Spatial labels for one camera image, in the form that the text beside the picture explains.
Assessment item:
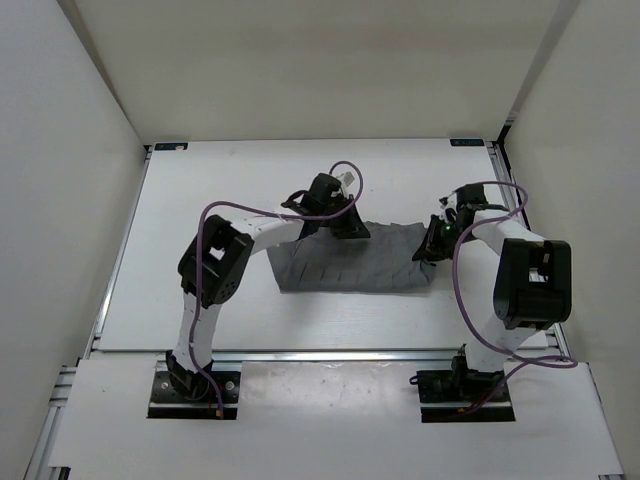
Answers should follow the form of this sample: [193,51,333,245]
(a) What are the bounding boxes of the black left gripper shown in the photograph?
[318,194,369,239]

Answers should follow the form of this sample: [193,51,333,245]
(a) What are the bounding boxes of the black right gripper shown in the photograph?
[412,214,476,262]

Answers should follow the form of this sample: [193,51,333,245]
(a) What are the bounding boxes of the grey pleated skirt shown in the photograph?
[267,222,436,294]

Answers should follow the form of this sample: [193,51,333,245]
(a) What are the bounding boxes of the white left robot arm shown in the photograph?
[166,196,363,400]

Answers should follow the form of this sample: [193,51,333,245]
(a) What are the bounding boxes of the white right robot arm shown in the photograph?
[413,204,572,400]

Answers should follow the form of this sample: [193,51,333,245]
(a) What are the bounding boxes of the blue corner label right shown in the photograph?
[449,138,485,147]

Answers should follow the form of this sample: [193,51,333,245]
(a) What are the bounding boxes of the blue corner label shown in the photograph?
[154,142,189,151]
[449,138,485,147]

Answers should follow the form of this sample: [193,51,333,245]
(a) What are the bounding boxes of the blue corner label left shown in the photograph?
[154,142,189,151]

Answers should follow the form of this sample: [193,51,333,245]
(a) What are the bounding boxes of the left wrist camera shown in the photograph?
[301,173,353,213]

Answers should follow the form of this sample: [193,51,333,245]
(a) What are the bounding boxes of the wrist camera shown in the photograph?
[301,173,353,213]
[439,183,488,223]

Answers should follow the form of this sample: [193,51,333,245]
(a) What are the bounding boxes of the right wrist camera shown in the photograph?
[439,183,488,223]

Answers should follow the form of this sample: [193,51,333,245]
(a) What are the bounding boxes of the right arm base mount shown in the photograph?
[409,355,516,424]

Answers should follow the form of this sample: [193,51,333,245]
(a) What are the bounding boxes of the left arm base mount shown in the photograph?
[147,360,241,421]

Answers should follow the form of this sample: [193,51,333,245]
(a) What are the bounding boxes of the aluminium left side rail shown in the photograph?
[81,145,154,360]

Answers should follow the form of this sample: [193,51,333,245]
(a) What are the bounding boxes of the aluminium table edge rail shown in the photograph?
[86,346,560,364]

